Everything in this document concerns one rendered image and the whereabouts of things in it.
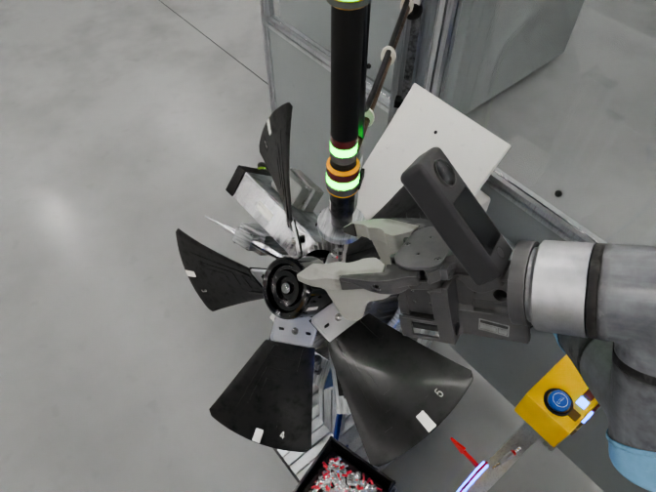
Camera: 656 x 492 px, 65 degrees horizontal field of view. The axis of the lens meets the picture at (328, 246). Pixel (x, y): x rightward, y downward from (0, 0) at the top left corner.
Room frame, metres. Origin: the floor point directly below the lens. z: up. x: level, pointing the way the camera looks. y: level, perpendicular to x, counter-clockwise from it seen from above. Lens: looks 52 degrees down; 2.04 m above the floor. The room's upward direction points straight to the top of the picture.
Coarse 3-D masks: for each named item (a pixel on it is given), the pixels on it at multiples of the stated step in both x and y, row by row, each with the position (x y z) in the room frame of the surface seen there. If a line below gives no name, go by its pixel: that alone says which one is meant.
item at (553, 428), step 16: (560, 368) 0.44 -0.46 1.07; (544, 384) 0.40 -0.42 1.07; (560, 384) 0.40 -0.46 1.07; (576, 384) 0.40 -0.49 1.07; (528, 400) 0.38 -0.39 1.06; (544, 400) 0.37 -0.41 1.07; (576, 400) 0.37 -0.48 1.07; (592, 400) 0.37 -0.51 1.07; (528, 416) 0.36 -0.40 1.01; (544, 416) 0.35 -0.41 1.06; (560, 416) 0.34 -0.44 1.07; (544, 432) 0.33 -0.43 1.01; (560, 432) 0.32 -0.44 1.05
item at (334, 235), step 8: (360, 160) 0.52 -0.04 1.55; (360, 168) 0.53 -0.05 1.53; (360, 176) 0.52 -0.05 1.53; (360, 184) 0.51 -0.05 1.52; (328, 208) 0.51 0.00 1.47; (320, 216) 0.50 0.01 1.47; (328, 216) 0.50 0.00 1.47; (352, 216) 0.50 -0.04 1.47; (360, 216) 0.50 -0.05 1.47; (320, 224) 0.48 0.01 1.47; (328, 224) 0.48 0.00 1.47; (320, 232) 0.47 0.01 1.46; (328, 232) 0.47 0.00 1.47; (336, 232) 0.47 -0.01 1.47; (344, 232) 0.47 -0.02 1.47; (328, 240) 0.46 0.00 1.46; (336, 240) 0.45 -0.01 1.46; (344, 240) 0.45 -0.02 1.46; (352, 240) 0.46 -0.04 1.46
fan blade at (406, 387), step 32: (352, 352) 0.41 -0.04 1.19; (384, 352) 0.41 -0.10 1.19; (416, 352) 0.41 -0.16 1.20; (352, 384) 0.36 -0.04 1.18; (384, 384) 0.36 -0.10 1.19; (416, 384) 0.35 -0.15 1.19; (448, 384) 0.35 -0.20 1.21; (352, 416) 0.31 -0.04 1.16; (384, 416) 0.30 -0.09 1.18; (384, 448) 0.26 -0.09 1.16
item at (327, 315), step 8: (320, 312) 0.50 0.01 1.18; (328, 312) 0.50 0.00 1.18; (336, 312) 0.50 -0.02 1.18; (312, 320) 0.48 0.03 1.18; (320, 320) 0.48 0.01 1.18; (328, 320) 0.48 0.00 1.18; (336, 320) 0.48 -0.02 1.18; (344, 320) 0.48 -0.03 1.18; (352, 320) 0.48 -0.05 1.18; (320, 328) 0.47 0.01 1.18; (328, 328) 0.47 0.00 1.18; (336, 328) 0.47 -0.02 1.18; (344, 328) 0.47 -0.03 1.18; (328, 336) 0.45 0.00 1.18; (336, 336) 0.45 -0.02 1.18
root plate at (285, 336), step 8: (280, 320) 0.51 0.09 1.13; (288, 320) 0.51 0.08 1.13; (296, 320) 0.51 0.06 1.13; (304, 320) 0.51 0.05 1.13; (272, 328) 0.50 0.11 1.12; (288, 328) 0.50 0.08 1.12; (304, 328) 0.50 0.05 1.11; (312, 328) 0.51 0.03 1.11; (272, 336) 0.49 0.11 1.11; (280, 336) 0.49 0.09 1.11; (288, 336) 0.49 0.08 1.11; (296, 336) 0.49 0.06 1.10; (304, 336) 0.49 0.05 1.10; (312, 336) 0.50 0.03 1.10; (296, 344) 0.48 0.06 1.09; (304, 344) 0.48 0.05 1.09; (312, 344) 0.49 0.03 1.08
